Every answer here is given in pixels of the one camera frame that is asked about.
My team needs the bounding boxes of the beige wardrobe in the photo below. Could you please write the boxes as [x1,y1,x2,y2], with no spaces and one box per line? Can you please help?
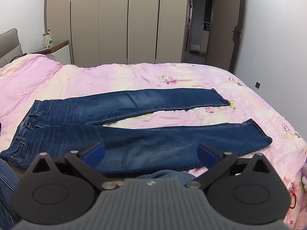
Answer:
[44,0,190,67]

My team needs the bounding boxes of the person's right leg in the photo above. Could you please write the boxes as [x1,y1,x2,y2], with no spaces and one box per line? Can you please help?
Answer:
[136,169,197,185]

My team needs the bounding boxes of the pink floral quilt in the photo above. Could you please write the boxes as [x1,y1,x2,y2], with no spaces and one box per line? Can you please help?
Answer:
[0,54,307,230]

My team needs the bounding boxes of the blue denim pants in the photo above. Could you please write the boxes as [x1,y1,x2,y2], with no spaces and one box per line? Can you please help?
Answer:
[0,88,273,178]

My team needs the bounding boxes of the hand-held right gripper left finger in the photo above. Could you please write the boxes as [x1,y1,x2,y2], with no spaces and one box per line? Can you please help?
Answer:
[24,142,119,192]

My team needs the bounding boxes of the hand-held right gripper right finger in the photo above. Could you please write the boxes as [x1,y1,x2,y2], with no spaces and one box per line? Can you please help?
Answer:
[186,143,279,191]

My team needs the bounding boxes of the grey-brown door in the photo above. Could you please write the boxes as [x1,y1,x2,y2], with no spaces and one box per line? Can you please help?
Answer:
[208,0,247,73]

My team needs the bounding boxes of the white wooden-top nightstand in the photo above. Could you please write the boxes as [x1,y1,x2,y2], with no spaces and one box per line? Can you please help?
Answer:
[32,40,73,66]

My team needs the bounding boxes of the grey padded headboard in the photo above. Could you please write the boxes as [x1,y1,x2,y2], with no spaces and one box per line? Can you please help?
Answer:
[0,28,25,68]

